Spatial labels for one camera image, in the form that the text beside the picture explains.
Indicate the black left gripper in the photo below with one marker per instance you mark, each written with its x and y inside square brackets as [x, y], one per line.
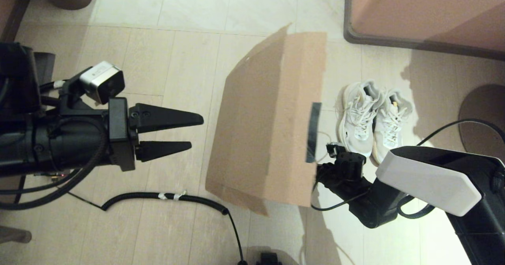
[118, 139]

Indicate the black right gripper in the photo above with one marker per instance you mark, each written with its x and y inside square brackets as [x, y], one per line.
[325, 176]

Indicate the white lace-up sneaker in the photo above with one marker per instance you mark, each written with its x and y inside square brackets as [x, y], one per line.
[357, 135]

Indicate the white sneaker with yellow tag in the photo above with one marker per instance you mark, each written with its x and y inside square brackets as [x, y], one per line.
[390, 135]

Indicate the brown cardboard shoe box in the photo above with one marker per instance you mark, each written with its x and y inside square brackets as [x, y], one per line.
[268, 119]

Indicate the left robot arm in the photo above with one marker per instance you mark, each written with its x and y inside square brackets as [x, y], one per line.
[59, 146]

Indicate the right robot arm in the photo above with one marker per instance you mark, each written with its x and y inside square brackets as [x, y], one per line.
[426, 178]

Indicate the dark brown padded seat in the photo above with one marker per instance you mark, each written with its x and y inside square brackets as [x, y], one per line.
[7, 186]

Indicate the dark brown round base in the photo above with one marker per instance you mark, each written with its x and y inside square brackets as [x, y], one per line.
[485, 107]

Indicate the grey furniture foot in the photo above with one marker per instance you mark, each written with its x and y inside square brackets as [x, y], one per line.
[14, 235]

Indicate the pink sofa with grey base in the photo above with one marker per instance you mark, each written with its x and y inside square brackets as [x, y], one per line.
[426, 8]

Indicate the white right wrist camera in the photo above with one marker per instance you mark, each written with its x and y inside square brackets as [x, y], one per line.
[332, 150]

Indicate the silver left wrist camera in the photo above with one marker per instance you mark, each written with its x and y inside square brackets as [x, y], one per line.
[100, 79]

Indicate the small black robot mount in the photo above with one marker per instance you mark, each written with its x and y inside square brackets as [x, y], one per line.
[269, 259]

